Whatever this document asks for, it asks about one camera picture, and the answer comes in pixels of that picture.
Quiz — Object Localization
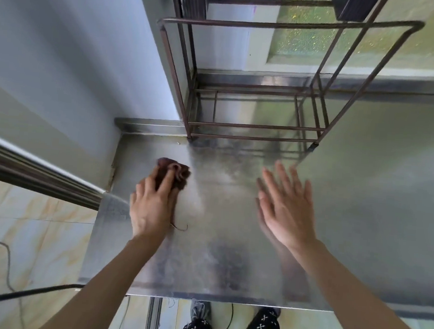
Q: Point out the person's left hand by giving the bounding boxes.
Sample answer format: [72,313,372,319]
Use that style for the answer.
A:
[127,163,183,244]

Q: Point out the person's right hand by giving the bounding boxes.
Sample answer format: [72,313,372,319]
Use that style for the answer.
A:
[251,159,322,254]

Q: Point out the brown cleaning cloth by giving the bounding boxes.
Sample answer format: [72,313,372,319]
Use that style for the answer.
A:
[150,157,194,233]

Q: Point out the person's right forearm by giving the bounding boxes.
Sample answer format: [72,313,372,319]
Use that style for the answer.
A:
[290,240,434,329]

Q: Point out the person's left forearm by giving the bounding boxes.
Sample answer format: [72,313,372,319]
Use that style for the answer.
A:
[37,227,167,329]

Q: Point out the stainless steel countertop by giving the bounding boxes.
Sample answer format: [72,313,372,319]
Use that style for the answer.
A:
[77,54,434,321]

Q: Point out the steel floor track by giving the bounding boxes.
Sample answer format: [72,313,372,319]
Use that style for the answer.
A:
[144,296,164,329]

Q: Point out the textured glass window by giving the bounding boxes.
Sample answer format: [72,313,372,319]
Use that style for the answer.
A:
[266,0,434,77]

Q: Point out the dark metal wire rack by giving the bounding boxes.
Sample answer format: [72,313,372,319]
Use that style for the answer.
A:
[148,0,427,160]

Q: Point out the thin black cable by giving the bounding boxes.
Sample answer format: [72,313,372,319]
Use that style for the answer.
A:
[214,302,235,329]

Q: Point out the steel door frame rail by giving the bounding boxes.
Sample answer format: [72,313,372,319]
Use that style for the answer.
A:
[0,130,109,212]

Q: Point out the black floor cable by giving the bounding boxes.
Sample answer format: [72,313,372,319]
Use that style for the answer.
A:
[0,277,85,319]

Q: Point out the thin grey cable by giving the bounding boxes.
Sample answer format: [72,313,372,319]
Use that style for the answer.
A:
[0,189,37,329]

